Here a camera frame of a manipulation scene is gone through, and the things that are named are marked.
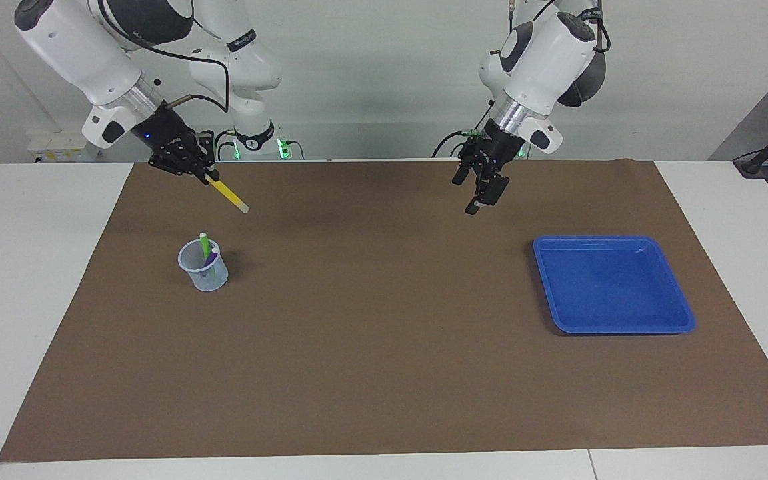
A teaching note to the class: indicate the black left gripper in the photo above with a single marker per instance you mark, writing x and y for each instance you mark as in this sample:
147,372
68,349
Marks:
494,150

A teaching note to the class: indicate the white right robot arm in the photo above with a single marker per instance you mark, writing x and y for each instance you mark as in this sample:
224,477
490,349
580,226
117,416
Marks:
84,46

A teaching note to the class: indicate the purple pen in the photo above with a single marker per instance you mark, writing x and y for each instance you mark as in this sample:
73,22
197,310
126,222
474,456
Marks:
210,260

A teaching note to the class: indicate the brown table mat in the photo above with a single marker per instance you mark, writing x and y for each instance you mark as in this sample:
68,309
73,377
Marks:
384,366

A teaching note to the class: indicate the yellow pen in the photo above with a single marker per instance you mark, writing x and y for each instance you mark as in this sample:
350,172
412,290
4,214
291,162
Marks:
229,196

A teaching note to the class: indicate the white socket box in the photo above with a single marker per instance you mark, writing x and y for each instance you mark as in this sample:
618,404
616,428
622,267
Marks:
54,146

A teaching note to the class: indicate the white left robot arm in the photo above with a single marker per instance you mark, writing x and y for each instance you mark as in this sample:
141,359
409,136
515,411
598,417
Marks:
544,60

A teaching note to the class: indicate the blue plastic tray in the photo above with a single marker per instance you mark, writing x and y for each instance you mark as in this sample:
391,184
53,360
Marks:
610,286

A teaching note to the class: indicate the green pen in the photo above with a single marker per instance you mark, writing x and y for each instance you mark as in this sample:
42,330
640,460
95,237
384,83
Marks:
205,246

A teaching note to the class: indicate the clear plastic cup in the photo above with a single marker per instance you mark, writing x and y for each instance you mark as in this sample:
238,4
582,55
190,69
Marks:
209,280

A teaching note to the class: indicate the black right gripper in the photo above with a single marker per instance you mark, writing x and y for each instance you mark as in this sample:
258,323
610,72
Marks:
160,133

